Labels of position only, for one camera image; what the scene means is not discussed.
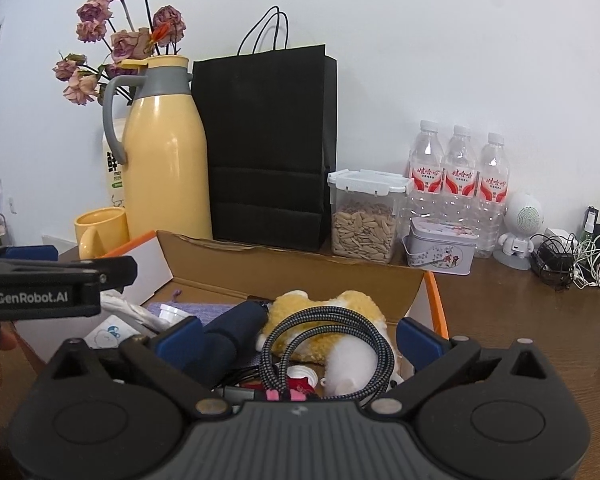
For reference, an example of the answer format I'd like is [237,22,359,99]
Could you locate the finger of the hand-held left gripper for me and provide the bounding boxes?
[60,256,137,291]
[0,245,60,273]

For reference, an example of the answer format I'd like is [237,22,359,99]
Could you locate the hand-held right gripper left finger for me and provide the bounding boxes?
[50,316,233,418]

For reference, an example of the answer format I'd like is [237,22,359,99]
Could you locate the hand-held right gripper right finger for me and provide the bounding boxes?
[370,316,551,417]

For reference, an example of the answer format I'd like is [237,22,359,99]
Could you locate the purple knitted cloth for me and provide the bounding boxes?
[146,301,241,328]

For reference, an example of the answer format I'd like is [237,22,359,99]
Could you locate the navy blue pouch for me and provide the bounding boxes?
[180,301,270,386]

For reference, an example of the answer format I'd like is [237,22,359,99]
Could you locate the black white braided cable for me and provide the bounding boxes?
[262,307,398,404]

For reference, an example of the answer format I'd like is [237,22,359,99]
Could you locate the yellow white plush toy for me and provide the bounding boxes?
[255,290,398,396]

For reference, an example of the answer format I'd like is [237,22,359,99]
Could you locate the red cardboard box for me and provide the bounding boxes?
[15,230,451,381]

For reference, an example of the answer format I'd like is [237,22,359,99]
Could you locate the small white red bottle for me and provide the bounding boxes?
[286,366,317,401]

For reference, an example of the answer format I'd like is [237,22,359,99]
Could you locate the yellow mug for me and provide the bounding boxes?
[75,207,131,261]

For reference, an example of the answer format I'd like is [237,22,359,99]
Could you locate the white plastic wrapper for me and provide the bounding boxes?
[100,287,181,333]

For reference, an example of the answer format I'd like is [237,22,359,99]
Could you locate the printed grey tin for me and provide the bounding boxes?
[402,217,478,277]

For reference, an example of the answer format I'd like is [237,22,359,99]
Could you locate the white milk carton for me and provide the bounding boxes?
[103,119,129,209]

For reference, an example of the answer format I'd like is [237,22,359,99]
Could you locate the yellow thermos jug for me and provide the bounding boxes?
[102,56,213,241]

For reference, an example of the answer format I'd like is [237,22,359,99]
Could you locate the clear seed container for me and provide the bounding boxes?
[327,169,415,265]

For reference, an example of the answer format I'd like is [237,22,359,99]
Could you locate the white robot figurine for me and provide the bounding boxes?
[494,191,545,272]

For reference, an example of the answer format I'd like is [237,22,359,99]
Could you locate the clear water bottle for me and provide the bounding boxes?
[407,120,446,222]
[475,132,511,259]
[442,125,477,226]

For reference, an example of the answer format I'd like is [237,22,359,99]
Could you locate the black paper bag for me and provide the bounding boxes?
[192,6,338,252]

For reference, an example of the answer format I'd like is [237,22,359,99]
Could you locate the black charger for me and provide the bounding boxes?
[582,205,600,241]

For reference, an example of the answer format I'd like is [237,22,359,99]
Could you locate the dried pink roses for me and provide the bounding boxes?
[53,0,187,107]

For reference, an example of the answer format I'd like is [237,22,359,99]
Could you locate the black cable tangle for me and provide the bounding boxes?
[530,232,578,289]

